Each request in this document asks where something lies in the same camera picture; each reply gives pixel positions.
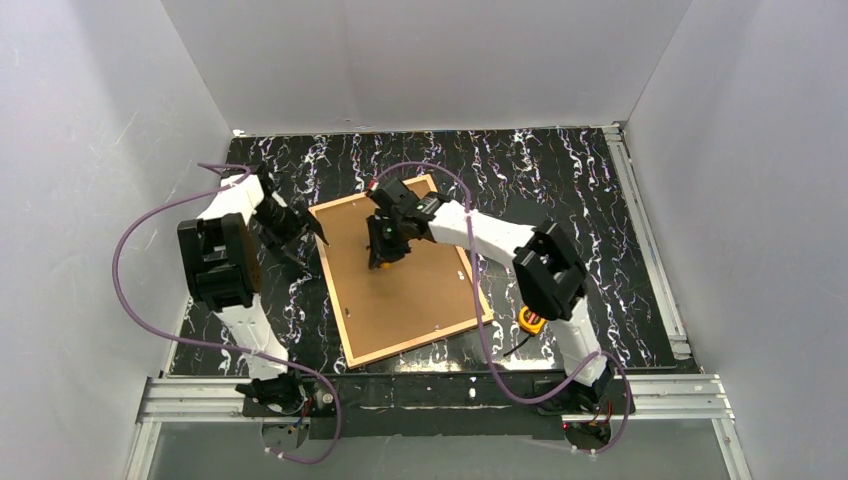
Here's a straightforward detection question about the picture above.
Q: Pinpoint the wooden photo frame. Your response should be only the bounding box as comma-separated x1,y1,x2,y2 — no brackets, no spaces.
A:
310,193,478,368

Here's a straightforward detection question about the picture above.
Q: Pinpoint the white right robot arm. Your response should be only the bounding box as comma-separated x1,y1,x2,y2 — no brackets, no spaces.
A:
365,178,614,412

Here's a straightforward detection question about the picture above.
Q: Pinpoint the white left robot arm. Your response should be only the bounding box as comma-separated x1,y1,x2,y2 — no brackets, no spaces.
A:
177,170,326,415

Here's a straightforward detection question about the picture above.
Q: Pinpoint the yellow tape measure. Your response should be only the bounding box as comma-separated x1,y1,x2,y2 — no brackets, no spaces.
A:
517,306,547,336

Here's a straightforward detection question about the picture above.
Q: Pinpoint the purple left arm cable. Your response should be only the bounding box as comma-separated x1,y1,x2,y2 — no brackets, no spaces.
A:
111,162,342,466

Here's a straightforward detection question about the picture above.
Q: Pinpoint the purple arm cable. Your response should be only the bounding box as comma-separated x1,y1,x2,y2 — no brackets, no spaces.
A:
111,162,342,466
370,161,632,455

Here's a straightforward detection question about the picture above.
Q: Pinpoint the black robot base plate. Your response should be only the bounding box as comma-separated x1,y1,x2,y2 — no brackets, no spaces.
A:
235,371,635,440

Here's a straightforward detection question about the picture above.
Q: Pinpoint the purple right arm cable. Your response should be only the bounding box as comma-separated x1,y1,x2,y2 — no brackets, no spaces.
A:
370,161,632,455

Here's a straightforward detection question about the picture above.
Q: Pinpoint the aluminium rail right side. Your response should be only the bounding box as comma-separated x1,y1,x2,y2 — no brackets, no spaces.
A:
601,124,692,360

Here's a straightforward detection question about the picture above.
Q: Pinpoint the aluminium rail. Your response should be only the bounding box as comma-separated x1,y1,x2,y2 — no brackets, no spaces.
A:
601,124,692,360
127,374,751,479

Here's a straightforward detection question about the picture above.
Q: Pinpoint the aluminium rail front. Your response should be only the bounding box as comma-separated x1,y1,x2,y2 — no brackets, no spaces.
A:
127,374,751,479

